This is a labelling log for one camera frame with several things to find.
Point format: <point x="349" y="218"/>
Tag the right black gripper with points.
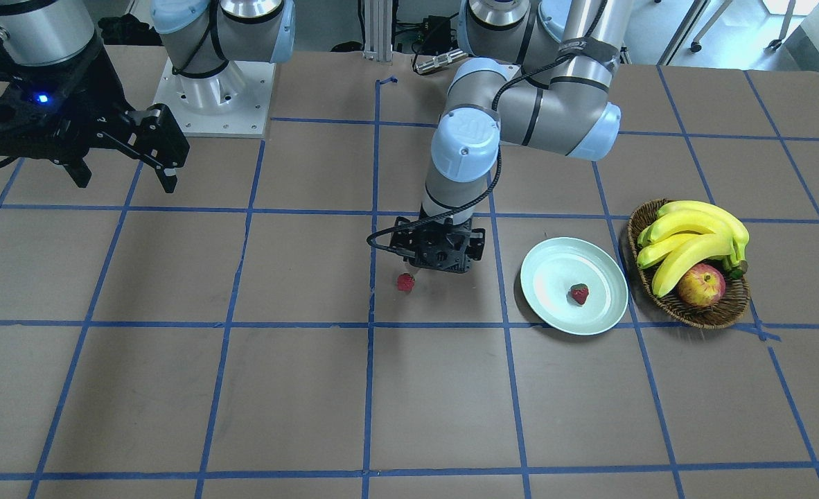
<point x="96" y="89"/>

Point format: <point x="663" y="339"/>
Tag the single red strawberry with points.
<point x="579" y="293"/>

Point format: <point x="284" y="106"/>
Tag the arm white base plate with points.
<point x="243" y="104"/>

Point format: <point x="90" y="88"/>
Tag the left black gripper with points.
<point x="477" y="242"/>

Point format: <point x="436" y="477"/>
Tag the brown wicker basket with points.
<point x="727" y="310"/>

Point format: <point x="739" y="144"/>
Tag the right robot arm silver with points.
<point x="201" y="37"/>

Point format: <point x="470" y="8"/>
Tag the red yellow apple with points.
<point x="701" y="286"/>

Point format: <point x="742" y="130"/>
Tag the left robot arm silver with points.
<point x="538" y="74"/>

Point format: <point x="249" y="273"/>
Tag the light green plate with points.
<point x="552" y="266"/>

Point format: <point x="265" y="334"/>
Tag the yellow banana bunch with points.
<point x="683" y="234"/>

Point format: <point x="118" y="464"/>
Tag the paired red strawberry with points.
<point x="405" y="282"/>

